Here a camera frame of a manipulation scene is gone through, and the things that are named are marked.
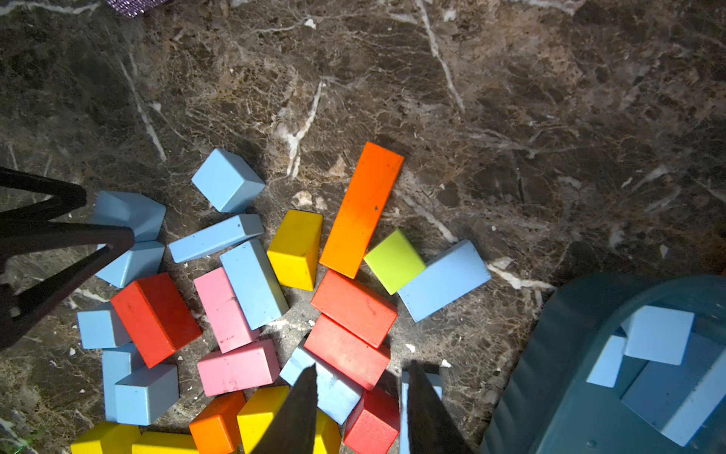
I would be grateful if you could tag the dark teal plastic tray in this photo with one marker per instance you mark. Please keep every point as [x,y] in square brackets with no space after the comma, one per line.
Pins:
[548,405]

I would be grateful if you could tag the pink block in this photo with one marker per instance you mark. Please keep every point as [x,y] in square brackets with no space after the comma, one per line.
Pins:
[251,366]
[225,316]

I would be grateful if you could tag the light blue thin block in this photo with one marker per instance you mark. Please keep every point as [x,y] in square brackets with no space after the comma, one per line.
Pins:
[217,237]

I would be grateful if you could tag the light blue cube upper left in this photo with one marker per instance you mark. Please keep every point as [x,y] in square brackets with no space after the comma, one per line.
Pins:
[228,182]

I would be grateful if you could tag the light blue long block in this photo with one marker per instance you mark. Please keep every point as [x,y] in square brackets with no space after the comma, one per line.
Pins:
[678,399]

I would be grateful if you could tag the yellow block upper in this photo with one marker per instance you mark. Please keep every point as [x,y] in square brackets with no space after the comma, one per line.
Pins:
[294,251]

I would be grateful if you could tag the small red cube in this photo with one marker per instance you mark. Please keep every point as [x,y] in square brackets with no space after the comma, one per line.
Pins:
[374,425]

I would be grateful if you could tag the tall orange block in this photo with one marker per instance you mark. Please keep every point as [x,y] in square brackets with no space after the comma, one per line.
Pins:
[361,209]

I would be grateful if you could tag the red block left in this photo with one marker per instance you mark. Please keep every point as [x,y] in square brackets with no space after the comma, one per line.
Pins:
[156,317]

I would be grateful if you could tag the long yellow block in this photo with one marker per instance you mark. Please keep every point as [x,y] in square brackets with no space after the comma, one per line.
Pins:
[152,442]

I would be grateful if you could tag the purple glitter microphone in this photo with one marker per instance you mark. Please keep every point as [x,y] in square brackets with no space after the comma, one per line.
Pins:
[133,8]

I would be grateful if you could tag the red block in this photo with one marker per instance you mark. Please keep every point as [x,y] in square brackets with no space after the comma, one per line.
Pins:
[156,317]
[350,355]
[355,307]

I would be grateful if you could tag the light blue cube beside long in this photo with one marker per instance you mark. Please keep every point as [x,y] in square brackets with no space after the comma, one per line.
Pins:
[146,394]

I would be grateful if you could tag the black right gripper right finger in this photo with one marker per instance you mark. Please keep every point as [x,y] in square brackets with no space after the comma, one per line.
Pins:
[431,428]

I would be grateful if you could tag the light blue small cube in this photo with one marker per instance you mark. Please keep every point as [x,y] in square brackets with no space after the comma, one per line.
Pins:
[141,261]

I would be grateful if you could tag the light blue block on cube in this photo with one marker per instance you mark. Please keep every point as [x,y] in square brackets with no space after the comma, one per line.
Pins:
[143,215]

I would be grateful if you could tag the small light blue tray block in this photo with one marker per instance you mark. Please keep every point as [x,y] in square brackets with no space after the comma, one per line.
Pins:
[606,369]

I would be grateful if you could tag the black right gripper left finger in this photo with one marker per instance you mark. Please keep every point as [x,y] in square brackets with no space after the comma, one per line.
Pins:
[293,429]

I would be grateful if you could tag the light blue cube lower left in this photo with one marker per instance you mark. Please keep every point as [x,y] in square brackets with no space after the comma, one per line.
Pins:
[101,328]

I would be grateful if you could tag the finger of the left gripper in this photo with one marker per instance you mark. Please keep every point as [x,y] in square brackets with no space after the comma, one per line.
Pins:
[33,229]

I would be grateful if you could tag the pink block lower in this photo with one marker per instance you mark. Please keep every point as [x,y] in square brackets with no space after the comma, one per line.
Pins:
[251,366]

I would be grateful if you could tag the lime green cube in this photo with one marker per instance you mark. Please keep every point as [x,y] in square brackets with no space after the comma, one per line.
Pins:
[394,262]

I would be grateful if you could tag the pink block upper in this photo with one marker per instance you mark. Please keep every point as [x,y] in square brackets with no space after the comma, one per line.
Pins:
[225,316]

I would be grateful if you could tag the orange cube lower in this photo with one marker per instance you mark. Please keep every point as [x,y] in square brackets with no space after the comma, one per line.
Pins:
[215,429]

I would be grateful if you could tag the light blue angled block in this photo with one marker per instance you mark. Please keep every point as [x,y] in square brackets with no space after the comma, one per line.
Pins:
[254,283]

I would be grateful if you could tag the small yellow cube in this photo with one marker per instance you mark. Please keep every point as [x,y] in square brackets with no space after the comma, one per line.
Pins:
[107,438]

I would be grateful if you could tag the yellow cube lower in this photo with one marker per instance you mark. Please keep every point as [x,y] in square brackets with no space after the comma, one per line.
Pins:
[258,413]

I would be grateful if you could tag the light blue cube top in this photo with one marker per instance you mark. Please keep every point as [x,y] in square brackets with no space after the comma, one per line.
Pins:
[658,334]

